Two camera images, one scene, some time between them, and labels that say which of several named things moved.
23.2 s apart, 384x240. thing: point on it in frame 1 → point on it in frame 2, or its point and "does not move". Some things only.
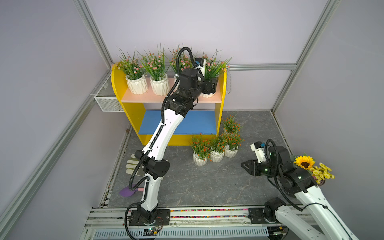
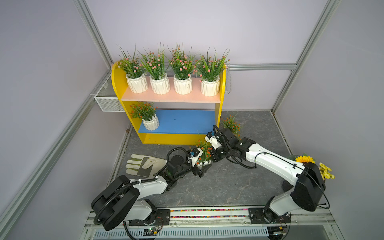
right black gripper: [252, 167] → [214, 158]
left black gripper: [210, 88] → [195, 170]
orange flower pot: [201, 152] → [145, 110]
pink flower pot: [155, 64] does not move
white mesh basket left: [106, 98] does not move
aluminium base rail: [186, 223] does not move
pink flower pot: [136, 80] does not move
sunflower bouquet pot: [319, 172] does not move
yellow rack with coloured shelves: [196, 128] does not move
